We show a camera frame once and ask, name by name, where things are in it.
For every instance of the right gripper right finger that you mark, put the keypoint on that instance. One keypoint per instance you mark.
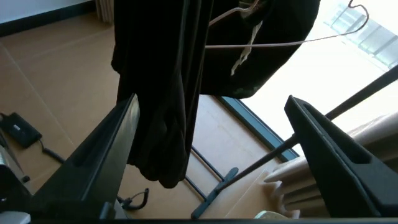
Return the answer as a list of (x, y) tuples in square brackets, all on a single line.
[(339, 174)]

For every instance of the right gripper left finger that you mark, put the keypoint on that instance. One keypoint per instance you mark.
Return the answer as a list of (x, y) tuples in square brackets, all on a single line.
[(93, 168)]

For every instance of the heap of clothes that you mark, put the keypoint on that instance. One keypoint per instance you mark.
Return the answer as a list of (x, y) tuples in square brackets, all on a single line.
[(155, 93)]

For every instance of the black garment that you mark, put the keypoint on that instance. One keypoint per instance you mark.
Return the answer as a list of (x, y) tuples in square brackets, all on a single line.
[(273, 46)]

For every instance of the pink clothes hanger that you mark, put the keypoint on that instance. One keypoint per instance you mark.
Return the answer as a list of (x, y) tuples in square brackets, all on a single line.
[(264, 45)]

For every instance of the black clothes rack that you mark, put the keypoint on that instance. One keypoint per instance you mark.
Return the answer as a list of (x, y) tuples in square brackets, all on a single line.
[(357, 97)]

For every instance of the black power adapter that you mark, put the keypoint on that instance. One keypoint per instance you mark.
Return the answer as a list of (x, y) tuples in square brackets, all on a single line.
[(18, 129)]

